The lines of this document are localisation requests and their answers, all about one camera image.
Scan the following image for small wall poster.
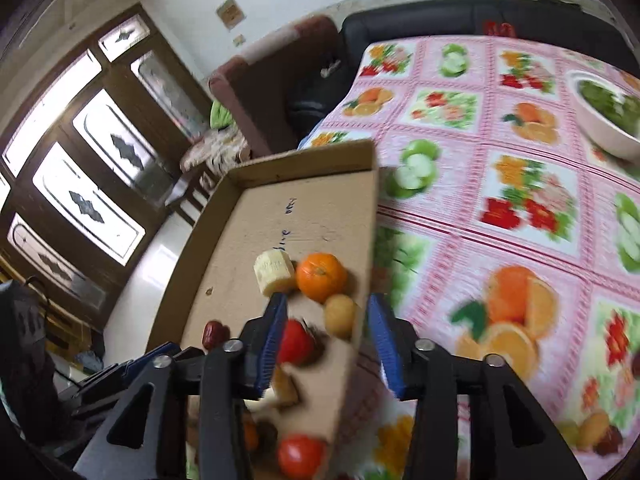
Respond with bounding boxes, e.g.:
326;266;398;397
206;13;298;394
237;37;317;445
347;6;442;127
216;0;246;26

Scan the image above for brown armchair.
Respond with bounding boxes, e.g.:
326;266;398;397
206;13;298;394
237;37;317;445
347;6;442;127
207;15;346;158

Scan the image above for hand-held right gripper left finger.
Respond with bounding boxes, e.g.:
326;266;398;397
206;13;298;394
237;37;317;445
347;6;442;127
74;291;289;480

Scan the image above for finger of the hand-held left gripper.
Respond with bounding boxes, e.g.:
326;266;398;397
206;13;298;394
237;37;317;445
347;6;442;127
70;341;183;418

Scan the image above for white bowl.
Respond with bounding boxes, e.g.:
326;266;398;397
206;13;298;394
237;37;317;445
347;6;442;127
565;69;640;161

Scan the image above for green cloth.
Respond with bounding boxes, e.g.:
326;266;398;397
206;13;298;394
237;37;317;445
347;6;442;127
209;100;236;130

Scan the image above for red tomato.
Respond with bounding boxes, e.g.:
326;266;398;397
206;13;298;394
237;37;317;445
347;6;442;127
276;435;327;479
277;319;317;366

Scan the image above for green vegetables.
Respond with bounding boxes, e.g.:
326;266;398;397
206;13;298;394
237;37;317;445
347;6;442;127
577;80;640;136

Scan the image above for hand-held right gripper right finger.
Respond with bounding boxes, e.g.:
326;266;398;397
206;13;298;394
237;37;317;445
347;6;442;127
367;294;587;480

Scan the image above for cardboard box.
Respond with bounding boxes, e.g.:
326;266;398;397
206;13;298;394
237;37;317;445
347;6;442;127
145;139;380;480

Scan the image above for wooden door with glass panes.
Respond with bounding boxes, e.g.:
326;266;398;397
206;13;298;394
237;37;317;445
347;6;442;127
0;4;216;331

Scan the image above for small yellow fruit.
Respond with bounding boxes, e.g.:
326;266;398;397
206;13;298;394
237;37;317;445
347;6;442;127
323;294;358;339

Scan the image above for fruit print tablecloth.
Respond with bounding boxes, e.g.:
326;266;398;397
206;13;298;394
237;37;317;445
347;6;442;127
185;35;640;480

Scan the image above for wooden stool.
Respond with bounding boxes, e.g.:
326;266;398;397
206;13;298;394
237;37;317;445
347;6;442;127
165;167;223;226

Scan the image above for black sofa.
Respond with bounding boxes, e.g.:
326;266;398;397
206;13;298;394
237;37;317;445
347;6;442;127
287;0;621;141

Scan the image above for floral cloth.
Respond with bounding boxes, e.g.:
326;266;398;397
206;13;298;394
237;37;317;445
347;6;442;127
180;127;251;173

